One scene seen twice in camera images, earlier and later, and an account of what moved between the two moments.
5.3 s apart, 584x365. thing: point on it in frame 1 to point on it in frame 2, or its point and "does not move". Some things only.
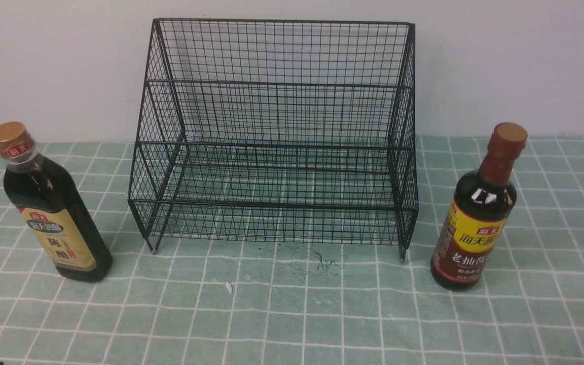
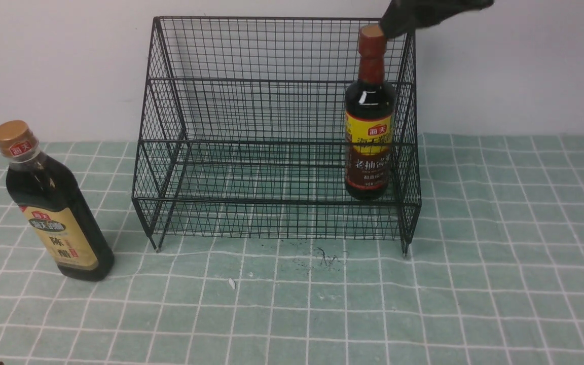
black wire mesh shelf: [277, 132] does not move
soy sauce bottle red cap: [479, 214] to [370, 122]
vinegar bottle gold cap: [47, 197] does not move
